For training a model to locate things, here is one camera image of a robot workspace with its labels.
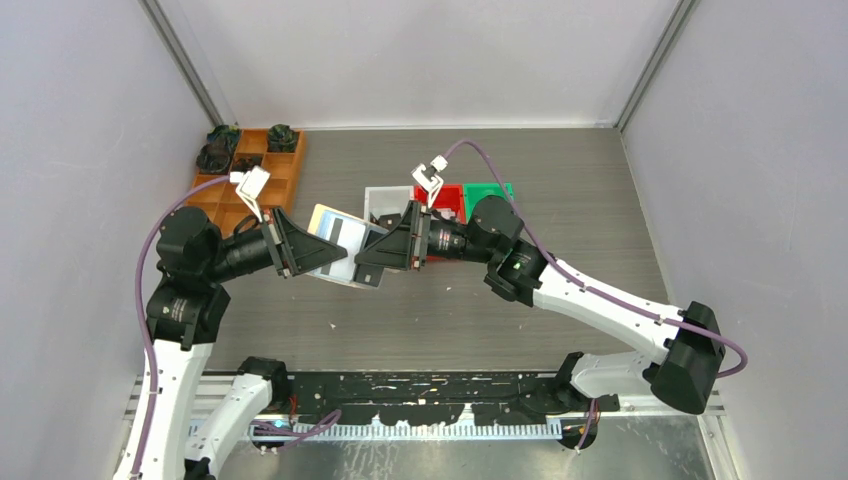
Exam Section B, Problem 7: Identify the dark bundle top right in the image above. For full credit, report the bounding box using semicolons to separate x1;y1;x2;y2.
266;124;300;153

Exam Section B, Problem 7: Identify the dark bundle middle centre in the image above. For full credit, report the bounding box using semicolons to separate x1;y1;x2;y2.
230;154;263;172

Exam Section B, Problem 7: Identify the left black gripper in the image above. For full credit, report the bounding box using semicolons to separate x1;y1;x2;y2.
205;203;348;280

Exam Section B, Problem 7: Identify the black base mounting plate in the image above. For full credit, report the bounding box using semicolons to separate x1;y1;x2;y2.
261;371;589;427

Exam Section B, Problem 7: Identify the aluminium rail frame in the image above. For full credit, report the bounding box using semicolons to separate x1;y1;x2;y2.
123;372;726;442

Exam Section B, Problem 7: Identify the dark bundle top left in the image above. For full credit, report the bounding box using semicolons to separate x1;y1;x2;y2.
206;125;242;152

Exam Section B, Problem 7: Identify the dark bundle middle left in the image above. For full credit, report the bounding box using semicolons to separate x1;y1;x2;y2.
195;144;232;175

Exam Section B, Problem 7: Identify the dark bundle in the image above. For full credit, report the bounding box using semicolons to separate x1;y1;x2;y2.
230;154;263;172
266;124;300;153
206;125;242;152
195;144;232;175

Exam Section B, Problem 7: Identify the white magnetic stripe card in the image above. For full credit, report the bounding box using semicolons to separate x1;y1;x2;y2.
315;217;388;290

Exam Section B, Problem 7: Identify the black item in white bin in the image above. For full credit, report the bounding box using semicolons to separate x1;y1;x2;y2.
371;213;402;230

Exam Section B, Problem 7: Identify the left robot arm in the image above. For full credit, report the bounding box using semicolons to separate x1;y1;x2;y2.
114;206;347;479

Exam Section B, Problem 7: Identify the green plastic bin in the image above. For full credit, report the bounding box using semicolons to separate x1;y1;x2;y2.
463;183;514;229

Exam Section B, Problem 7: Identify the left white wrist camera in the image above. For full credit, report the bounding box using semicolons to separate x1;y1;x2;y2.
229;166;270;222

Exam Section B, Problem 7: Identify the red plastic bin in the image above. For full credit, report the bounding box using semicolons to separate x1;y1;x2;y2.
413;184;467;261

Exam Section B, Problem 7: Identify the white plastic bin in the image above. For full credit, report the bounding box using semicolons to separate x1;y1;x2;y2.
363;186;414;225

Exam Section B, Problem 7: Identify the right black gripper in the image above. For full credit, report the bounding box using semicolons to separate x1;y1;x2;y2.
355;200;498;270

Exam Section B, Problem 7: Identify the wooden compartment tray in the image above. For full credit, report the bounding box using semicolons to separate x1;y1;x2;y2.
185;127;308;237

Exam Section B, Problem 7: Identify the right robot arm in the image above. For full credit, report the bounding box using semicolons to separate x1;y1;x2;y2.
355;195;726;415

